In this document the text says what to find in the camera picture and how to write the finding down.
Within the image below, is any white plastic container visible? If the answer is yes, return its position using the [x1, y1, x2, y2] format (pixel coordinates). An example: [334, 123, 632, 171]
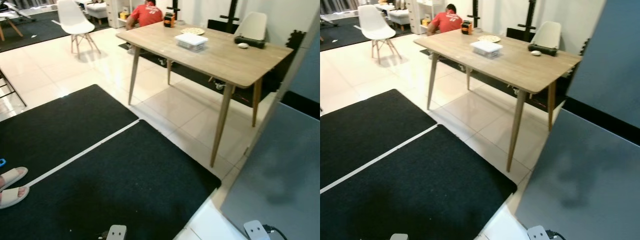
[470, 40, 504, 58]
[174, 33, 209, 52]

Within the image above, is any grey fridge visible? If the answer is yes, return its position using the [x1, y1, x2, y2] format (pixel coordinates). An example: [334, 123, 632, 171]
[515, 0, 640, 240]
[220, 12, 321, 240]

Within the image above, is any black floor mat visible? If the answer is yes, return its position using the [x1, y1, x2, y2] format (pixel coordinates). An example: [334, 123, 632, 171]
[320, 89, 438, 190]
[0, 84, 139, 187]
[0, 120, 222, 240]
[320, 124, 518, 240]

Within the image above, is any black foam puzzle mat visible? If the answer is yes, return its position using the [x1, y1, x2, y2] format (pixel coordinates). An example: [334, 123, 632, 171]
[565, 37, 592, 108]
[282, 30, 307, 93]

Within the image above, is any dark carpet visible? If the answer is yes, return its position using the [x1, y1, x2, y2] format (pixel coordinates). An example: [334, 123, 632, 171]
[0, 10, 113, 53]
[320, 15, 431, 52]

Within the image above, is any black tool case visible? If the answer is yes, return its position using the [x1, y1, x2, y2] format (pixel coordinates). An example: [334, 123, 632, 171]
[528, 44, 558, 57]
[234, 36, 266, 49]

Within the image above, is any light wooden table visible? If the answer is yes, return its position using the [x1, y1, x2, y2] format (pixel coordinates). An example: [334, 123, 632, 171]
[116, 21, 294, 168]
[414, 29, 583, 173]

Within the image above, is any white ottoman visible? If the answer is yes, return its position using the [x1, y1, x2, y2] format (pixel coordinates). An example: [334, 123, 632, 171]
[85, 1, 108, 25]
[387, 6, 412, 32]

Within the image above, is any black flat board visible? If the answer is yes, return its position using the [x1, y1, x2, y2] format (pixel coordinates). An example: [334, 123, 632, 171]
[506, 27, 535, 42]
[207, 19, 240, 35]

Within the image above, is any white shelf unit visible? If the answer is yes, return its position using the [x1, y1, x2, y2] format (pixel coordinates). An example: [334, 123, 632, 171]
[105, 0, 133, 28]
[406, 0, 433, 35]

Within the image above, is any person in red shirt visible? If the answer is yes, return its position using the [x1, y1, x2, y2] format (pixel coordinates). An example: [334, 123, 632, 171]
[426, 4, 463, 37]
[125, 0, 165, 31]

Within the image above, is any foot in white slipper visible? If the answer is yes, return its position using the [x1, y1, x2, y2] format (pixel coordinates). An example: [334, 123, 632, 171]
[0, 166, 29, 191]
[0, 186, 30, 210]

